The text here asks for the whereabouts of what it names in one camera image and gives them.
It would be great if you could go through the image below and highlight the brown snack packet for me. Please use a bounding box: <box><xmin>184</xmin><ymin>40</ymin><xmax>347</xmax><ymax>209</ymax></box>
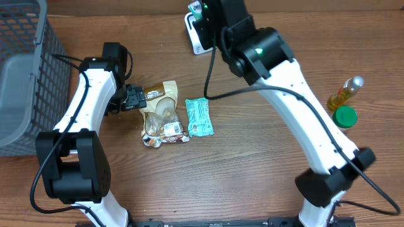
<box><xmin>139</xmin><ymin>81</ymin><xmax>189</xmax><ymax>148</ymax></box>

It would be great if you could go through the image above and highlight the light blue wipes pack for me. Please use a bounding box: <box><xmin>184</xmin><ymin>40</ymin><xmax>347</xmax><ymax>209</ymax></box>
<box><xmin>186</xmin><ymin>98</ymin><xmax>214</xmax><ymax>137</ymax></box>

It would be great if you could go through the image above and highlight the yellow bottle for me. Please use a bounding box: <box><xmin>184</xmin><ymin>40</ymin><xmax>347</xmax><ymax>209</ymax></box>
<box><xmin>327</xmin><ymin>76</ymin><xmax>364</xmax><ymax>111</ymax></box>

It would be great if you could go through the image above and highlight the green lid jar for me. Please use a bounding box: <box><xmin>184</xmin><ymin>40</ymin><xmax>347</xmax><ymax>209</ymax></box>
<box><xmin>332</xmin><ymin>106</ymin><xmax>358</xmax><ymax>130</ymax></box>

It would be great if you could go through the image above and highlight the teal tissue pack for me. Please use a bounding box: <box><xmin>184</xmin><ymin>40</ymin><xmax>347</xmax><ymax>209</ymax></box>
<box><xmin>187</xmin><ymin>0</ymin><xmax>203</xmax><ymax>21</ymax></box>

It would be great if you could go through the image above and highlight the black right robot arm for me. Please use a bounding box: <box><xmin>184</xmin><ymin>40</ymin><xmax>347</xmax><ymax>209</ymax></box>
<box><xmin>191</xmin><ymin>1</ymin><xmax>376</xmax><ymax>226</ymax></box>

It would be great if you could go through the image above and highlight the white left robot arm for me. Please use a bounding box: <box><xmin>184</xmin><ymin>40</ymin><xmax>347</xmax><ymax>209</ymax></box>
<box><xmin>30</xmin><ymin>42</ymin><xmax>146</xmax><ymax>226</ymax></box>

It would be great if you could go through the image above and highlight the white barcode scanner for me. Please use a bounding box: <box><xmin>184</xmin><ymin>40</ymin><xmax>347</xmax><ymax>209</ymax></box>
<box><xmin>184</xmin><ymin>12</ymin><xmax>213</xmax><ymax>55</ymax></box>

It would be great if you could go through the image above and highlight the dark grey plastic basket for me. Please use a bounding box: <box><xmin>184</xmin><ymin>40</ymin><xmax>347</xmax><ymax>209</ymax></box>
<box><xmin>1</xmin><ymin>0</ymin><xmax>71</xmax><ymax>156</ymax></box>

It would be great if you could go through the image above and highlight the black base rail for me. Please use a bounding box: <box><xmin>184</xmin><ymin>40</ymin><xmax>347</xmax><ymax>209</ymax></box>
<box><xmin>75</xmin><ymin>216</ymin><xmax>357</xmax><ymax>227</ymax></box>

